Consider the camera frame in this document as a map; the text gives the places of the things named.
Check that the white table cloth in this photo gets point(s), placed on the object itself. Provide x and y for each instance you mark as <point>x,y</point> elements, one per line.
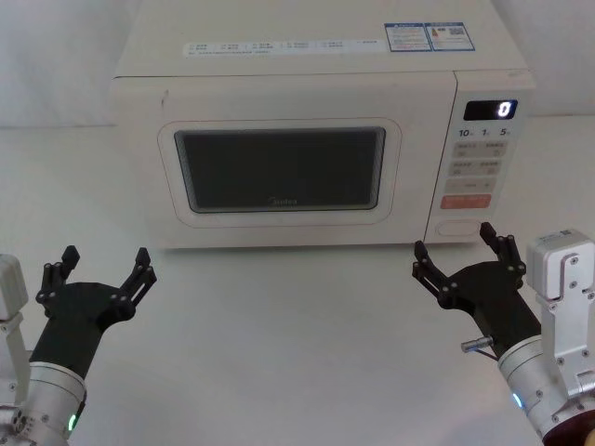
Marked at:
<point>297,353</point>

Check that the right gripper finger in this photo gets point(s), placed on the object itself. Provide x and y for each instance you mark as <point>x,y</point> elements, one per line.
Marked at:
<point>437,283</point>
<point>509,260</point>

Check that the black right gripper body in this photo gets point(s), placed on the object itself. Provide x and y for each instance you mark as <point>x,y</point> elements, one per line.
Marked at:
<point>493,297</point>

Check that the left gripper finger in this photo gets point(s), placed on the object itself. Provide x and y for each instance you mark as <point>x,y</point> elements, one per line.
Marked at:
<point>135,288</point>
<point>52,281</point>

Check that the cream microwave oven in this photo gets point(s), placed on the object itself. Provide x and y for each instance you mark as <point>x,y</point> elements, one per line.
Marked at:
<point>288,93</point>

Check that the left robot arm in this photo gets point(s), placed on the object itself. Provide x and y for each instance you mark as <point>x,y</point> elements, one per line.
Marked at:
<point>46,399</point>

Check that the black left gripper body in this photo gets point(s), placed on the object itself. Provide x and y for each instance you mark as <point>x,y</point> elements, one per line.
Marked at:
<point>79,311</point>

